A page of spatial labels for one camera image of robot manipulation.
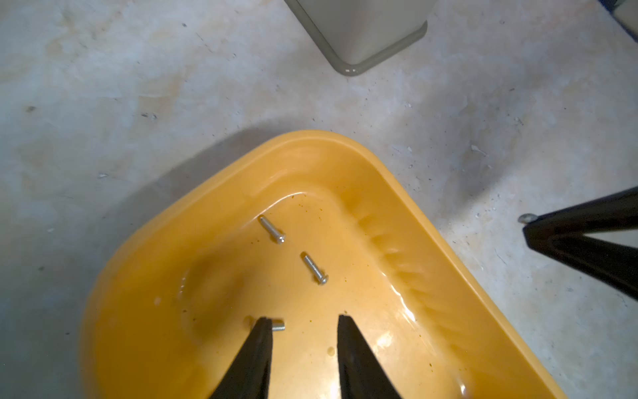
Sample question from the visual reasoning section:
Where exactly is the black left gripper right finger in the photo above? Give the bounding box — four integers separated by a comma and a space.
337, 315, 400, 399

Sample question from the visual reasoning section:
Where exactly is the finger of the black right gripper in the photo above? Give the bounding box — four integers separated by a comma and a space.
523, 187, 637, 234
523, 226, 637, 299

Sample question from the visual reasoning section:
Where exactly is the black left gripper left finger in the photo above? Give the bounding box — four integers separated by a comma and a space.
209, 317, 273, 399

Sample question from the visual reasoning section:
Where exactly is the silver screw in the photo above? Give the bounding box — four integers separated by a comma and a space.
301, 252, 328, 285
518, 213, 538, 224
258, 214, 286, 244
272, 320, 286, 332

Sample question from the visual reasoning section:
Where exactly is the yellow plastic storage box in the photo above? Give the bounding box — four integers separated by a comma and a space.
81, 131, 563, 398

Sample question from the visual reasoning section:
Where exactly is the grey tissue box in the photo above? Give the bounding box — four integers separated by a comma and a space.
286, 0, 436, 76

